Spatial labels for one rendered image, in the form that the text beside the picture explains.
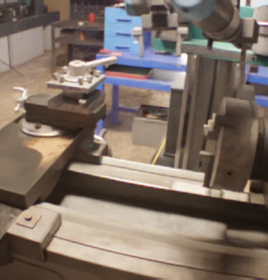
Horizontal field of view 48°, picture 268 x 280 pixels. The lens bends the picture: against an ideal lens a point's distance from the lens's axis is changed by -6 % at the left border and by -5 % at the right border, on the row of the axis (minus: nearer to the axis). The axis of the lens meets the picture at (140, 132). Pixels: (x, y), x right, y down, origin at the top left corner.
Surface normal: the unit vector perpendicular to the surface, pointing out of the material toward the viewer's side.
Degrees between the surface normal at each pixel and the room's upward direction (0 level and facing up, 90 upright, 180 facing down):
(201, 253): 0
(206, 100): 90
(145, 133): 90
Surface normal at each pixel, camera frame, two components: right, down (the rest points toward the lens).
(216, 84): -0.29, 0.42
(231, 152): -0.21, 0.14
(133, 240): 0.06, -0.89
